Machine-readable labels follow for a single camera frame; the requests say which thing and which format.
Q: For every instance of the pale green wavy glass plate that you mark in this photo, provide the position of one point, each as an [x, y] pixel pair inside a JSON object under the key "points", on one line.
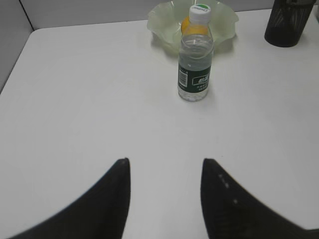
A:
{"points": [[165, 20]]}

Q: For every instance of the clear water bottle green label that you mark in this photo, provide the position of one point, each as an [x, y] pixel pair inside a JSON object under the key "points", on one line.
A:
{"points": [[195, 57]]}

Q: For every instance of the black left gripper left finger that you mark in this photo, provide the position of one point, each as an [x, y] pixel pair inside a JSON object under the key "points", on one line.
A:
{"points": [[100, 213]]}

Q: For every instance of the black mesh pen holder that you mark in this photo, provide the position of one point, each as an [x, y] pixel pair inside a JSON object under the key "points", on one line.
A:
{"points": [[287, 21]]}

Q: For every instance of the yellow mango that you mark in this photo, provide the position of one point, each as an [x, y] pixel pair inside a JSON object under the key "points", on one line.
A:
{"points": [[188, 28]]}

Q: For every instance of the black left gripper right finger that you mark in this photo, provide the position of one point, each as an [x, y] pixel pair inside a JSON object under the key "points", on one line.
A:
{"points": [[231, 212]]}

